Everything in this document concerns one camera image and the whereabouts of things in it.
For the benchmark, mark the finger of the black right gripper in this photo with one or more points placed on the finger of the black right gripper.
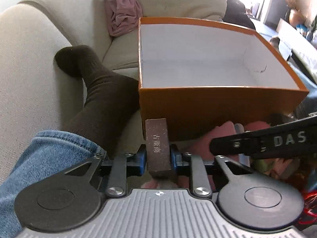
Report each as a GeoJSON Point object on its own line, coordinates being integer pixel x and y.
{"type": "Point", "coordinates": [294, 139]}

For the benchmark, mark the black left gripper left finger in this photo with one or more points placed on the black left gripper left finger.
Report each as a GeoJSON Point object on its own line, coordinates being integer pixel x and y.
{"type": "Point", "coordinates": [74, 196]}

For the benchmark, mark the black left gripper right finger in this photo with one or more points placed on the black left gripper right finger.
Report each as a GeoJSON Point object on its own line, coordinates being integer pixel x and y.
{"type": "Point", "coordinates": [250, 199]}

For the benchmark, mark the dark brown speckled slim box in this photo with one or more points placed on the dark brown speckled slim box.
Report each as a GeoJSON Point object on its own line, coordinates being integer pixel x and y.
{"type": "Point", "coordinates": [157, 147]}

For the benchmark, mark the left leg in jeans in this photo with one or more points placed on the left leg in jeans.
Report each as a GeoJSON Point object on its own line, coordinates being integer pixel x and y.
{"type": "Point", "coordinates": [111, 101]}

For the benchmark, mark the beige sofa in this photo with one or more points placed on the beige sofa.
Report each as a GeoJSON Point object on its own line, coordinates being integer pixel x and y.
{"type": "Point", "coordinates": [35, 94]}

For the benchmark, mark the orange cardboard box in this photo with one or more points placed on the orange cardboard box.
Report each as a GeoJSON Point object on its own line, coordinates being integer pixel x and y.
{"type": "Point", "coordinates": [198, 74]}

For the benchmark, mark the copper vase with dried flowers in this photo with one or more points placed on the copper vase with dried flowers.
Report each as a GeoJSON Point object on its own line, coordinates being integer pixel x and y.
{"type": "Point", "coordinates": [295, 16]}

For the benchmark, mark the black quilted jacket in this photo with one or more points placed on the black quilted jacket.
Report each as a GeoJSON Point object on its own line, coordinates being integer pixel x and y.
{"type": "Point", "coordinates": [236, 14]}

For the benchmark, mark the pink crumpled cloth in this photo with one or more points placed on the pink crumpled cloth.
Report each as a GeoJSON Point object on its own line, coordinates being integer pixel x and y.
{"type": "Point", "coordinates": [122, 16]}

